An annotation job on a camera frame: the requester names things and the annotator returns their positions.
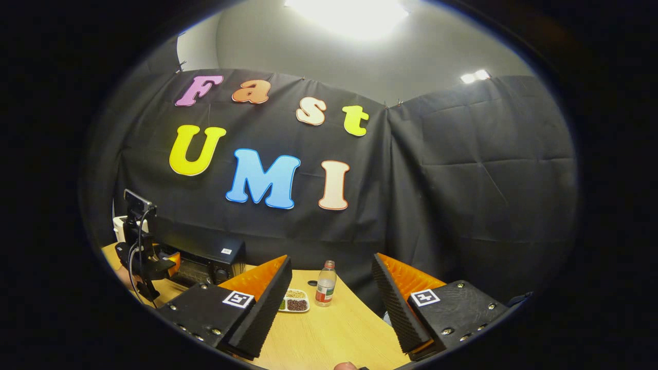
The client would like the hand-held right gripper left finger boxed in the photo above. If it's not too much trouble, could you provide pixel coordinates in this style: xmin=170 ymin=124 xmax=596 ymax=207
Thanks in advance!
xmin=154 ymin=254 xmax=294 ymax=360

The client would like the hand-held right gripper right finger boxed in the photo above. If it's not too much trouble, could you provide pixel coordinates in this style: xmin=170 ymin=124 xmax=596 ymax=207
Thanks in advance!
xmin=372 ymin=253 xmax=509 ymax=360

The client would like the black electric oven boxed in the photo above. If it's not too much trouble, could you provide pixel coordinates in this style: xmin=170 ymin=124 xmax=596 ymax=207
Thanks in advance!
xmin=154 ymin=234 xmax=247 ymax=288

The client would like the white divided dish of beans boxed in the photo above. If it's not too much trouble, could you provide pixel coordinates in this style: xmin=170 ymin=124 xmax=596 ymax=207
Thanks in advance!
xmin=278 ymin=289 xmax=310 ymax=313

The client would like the white toaster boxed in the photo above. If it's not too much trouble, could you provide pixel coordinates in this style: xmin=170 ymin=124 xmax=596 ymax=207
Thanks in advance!
xmin=113 ymin=216 xmax=150 ymax=243

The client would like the clear bottle with red label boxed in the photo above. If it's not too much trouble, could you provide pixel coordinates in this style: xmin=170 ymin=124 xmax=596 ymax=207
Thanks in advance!
xmin=315 ymin=260 xmax=337 ymax=307

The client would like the large ceiling light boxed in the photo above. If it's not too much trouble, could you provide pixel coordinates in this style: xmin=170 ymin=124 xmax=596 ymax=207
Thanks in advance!
xmin=285 ymin=0 xmax=409 ymax=41

